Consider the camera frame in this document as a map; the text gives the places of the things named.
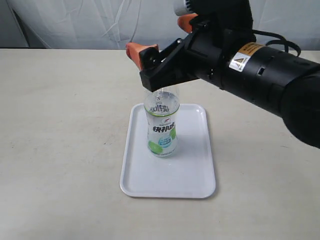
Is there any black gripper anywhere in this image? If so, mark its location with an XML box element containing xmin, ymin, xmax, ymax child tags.
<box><xmin>125</xmin><ymin>0</ymin><xmax>256</xmax><ymax>91</ymax></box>

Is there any clear plastic bottle green label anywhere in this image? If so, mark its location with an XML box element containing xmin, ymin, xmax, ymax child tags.
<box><xmin>143</xmin><ymin>86</ymin><xmax>180</xmax><ymax>157</ymax></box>

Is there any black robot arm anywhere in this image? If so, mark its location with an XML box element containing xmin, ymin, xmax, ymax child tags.
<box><xmin>125</xmin><ymin>0</ymin><xmax>320</xmax><ymax>148</ymax></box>

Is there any white wrinkled backdrop cloth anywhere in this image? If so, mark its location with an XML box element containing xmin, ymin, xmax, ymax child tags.
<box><xmin>0</xmin><ymin>0</ymin><xmax>320</xmax><ymax>50</ymax></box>

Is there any white rectangular plastic tray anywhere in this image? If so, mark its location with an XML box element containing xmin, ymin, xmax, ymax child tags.
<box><xmin>119</xmin><ymin>103</ymin><xmax>216</xmax><ymax>199</ymax></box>

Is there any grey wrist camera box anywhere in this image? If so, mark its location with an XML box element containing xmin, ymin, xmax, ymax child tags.
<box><xmin>173</xmin><ymin>0</ymin><xmax>194</xmax><ymax>17</ymax></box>

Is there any black cable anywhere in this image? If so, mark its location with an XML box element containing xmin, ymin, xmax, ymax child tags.
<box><xmin>252</xmin><ymin>29</ymin><xmax>302</xmax><ymax>57</ymax></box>

